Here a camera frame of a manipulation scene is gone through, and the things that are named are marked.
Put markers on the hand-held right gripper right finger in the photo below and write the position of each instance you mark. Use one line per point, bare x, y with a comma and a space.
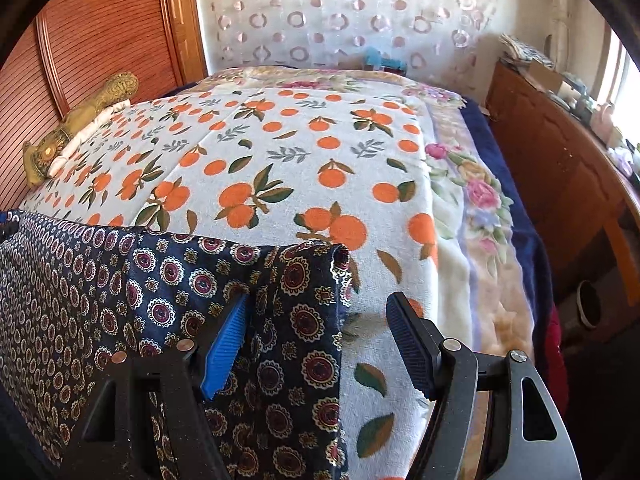
412, 350

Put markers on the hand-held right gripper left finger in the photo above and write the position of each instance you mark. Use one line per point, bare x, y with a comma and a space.
222, 355

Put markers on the navy circle-print shirt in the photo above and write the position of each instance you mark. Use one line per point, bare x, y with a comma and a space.
75, 280

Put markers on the dark red cloth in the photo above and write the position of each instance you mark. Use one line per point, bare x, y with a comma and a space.
557, 360

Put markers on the navy bed sheet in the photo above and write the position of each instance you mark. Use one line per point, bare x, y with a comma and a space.
525, 240

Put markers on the floral fleece blanket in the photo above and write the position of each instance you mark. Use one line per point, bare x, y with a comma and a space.
480, 195

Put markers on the dark round bin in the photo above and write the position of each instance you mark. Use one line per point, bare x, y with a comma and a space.
589, 305

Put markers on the orange-fruit print sheet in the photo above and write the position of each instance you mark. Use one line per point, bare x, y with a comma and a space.
300, 160

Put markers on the long wooden cabinet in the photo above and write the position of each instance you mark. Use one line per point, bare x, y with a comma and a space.
550, 160

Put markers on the white plastic bag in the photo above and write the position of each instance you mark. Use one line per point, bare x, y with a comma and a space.
623, 160

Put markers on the yellow patterned pillow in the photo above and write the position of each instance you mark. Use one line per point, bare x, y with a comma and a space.
107, 92

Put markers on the blue cloth bundle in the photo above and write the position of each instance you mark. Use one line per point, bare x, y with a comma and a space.
385, 57

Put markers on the pink bottle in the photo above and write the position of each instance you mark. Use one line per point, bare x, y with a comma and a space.
605, 122

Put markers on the cardboard box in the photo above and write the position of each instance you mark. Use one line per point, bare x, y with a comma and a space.
545, 77

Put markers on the folded patterned cloth stack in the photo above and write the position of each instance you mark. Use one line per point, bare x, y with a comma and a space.
522, 47

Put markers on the wooden-framed window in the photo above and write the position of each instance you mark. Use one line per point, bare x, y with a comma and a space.
622, 85

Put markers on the sheer circle-pattern curtain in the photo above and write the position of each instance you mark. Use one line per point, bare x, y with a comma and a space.
325, 10

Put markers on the wooden louvered wardrobe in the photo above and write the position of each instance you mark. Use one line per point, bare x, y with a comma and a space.
100, 25

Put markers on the white bundled window curtain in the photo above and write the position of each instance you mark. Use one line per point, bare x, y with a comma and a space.
560, 20

